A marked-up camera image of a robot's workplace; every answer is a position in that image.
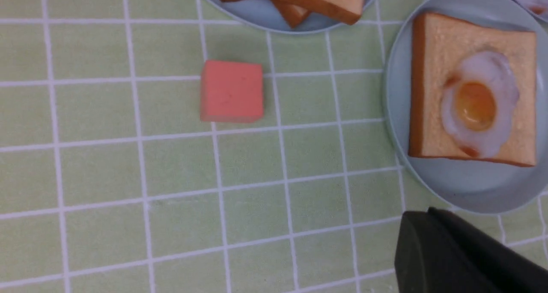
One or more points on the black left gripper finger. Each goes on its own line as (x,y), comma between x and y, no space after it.
(439,252)

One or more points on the teal empty front plate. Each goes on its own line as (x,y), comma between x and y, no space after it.
(478,187)

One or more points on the salmon red cube block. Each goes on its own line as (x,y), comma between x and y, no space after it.
(231,92)

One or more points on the blue plate under bread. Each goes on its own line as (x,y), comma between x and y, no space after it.
(263,14)

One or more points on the green checkered tablecloth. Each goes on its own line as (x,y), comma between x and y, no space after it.
(111,182)

